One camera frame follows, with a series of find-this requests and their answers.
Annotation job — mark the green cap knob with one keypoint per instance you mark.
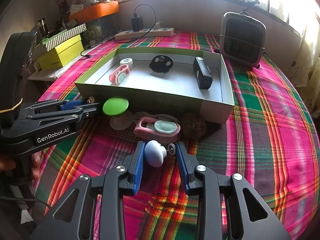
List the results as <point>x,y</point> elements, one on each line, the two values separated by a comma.
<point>117,109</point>

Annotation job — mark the black round disc gadget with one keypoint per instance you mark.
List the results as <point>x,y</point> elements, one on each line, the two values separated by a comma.
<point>161,64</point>

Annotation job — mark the brown walnut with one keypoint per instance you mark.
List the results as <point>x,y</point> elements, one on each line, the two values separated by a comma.
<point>193,126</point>

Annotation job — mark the orange tray shelf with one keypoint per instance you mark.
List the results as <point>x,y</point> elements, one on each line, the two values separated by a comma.
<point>95,11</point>

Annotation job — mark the cream dotted curtain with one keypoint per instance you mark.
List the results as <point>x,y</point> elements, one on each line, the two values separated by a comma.
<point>304,71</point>

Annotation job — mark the striped green white box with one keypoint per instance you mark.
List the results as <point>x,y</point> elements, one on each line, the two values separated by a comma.
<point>50,43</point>

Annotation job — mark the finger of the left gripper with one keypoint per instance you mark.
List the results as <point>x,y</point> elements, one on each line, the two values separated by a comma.
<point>84,112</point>
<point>68,105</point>

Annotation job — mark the grey portable fan heater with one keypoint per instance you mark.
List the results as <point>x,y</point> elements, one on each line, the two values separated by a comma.
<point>242,38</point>

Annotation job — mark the black rectangular device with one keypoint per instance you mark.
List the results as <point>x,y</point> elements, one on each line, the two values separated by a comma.
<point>202,73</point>

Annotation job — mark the white power strip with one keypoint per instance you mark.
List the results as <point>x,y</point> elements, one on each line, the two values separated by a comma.
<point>127,35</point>

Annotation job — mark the shallow cardboard box tray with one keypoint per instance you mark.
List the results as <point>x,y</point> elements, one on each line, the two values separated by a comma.
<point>174,93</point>

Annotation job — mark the black charger with cable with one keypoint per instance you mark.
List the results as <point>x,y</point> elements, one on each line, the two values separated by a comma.
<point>137,25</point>

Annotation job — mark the yellow box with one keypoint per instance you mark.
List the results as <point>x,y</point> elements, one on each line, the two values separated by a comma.
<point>62,54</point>

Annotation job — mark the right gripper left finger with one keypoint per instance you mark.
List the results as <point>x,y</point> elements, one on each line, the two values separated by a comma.
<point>73,215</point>

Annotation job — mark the white knob with screw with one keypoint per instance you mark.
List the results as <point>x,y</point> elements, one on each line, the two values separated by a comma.
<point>155,153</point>

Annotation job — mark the pink clip with mint button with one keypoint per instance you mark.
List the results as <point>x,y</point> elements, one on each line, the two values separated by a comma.
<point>148,128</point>

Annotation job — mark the white round tape roll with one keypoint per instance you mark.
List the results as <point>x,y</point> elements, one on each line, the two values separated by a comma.
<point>128,61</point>

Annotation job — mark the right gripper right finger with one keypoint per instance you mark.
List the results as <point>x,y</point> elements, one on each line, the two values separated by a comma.
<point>248,215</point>

